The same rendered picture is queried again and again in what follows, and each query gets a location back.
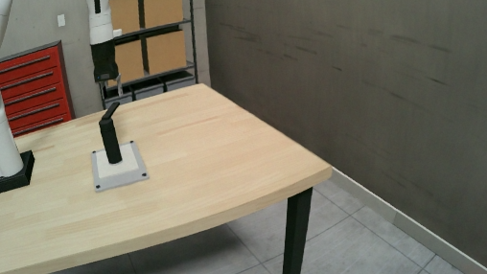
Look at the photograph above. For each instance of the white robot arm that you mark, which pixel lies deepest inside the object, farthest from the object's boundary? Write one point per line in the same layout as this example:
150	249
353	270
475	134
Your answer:
99	13

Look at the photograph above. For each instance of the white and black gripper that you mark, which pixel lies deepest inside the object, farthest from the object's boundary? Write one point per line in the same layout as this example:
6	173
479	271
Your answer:
103	56

